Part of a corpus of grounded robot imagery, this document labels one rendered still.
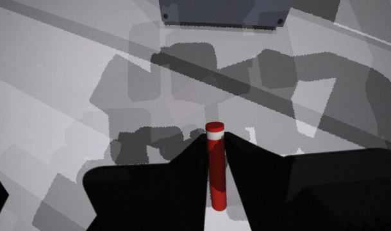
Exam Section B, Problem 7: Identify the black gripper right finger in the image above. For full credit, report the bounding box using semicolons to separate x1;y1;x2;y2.
224;132;391;231

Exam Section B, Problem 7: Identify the red peg with white band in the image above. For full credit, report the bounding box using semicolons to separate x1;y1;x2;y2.
205;122;227;211

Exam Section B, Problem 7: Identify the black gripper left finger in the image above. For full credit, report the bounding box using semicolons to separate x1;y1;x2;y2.
82;133;209;231

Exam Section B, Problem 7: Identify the dark grey square panel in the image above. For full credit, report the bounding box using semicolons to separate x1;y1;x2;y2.
159;0;293;27

